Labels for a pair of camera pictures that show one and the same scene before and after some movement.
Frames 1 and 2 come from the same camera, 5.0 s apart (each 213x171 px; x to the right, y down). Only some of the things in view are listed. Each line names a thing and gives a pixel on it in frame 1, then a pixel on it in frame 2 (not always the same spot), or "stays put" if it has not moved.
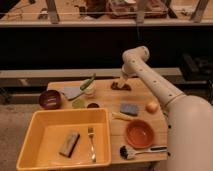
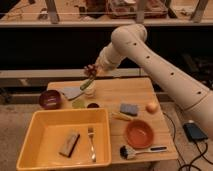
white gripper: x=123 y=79 → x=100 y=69
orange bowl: x=139 y=133 stays put
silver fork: x=91 y=137 stays put
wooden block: x=69 y=142 stays put
